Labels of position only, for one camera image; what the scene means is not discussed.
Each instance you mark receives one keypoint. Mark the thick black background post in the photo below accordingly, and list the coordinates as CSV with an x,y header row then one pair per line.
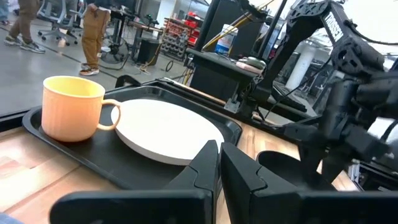
x,y
206,25

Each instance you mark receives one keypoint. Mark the white blue wipes container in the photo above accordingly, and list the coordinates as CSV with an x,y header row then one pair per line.
x,y
225,42

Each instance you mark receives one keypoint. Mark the pink grey cloth bundle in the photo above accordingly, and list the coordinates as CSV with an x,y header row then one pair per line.
x,y
248,67

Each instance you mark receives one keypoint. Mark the red parts bin rack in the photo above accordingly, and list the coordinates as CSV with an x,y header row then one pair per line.
x,y
177,37

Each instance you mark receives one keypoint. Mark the black table frame rail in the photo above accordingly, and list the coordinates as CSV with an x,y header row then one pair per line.
x,y
192,91

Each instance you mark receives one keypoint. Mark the white round plate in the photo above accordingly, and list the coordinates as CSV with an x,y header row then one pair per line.
x,y
164,130

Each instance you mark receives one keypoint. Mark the wooden top desk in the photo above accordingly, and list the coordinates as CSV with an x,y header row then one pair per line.
x,y
146,27

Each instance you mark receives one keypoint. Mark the black plastic serving tray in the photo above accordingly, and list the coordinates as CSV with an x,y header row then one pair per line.
x,y
93,155

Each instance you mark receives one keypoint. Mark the black curved clamp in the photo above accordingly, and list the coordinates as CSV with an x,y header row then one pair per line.
x,y
124,78

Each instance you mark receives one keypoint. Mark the grey office chair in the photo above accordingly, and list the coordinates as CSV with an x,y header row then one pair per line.
x,y
51,12

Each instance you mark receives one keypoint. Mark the black floor fan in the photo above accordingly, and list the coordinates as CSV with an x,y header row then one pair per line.
x,y
116,49

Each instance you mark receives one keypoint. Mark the thin black background post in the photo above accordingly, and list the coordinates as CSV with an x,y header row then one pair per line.
x,y
270,31

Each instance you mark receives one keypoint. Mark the dark cabinet panel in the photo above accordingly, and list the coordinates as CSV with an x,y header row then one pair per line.
x,y
248,43

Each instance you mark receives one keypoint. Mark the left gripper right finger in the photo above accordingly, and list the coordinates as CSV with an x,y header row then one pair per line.
x,y
280,208

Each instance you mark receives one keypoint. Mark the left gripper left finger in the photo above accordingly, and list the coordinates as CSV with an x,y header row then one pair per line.
x,y
140,205

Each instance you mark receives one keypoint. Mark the person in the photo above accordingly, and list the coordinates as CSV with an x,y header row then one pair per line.
x,y
93,34
26,12

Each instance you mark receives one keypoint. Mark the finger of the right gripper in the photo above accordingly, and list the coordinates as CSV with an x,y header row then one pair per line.
x,y
331,165
309,165

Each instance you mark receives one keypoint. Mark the dark grey bowl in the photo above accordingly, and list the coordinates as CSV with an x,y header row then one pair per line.
x,y
280,168

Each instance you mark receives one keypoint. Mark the black keyboard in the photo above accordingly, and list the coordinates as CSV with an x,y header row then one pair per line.
x,y
289,99

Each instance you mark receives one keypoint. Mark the peach ceramic mug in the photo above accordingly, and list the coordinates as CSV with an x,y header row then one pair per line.
x,y
68,112

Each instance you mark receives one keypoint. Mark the silver aluminium extrusion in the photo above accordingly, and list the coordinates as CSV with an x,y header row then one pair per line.
x,y
354,172

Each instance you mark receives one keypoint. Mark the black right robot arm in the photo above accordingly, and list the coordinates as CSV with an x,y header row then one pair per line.
x,y
311,21

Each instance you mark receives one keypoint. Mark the white column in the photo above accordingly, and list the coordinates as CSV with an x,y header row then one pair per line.
x,y
300,68

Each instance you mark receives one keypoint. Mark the black waste bin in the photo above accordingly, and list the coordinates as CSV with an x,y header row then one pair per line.
x,y
147,51

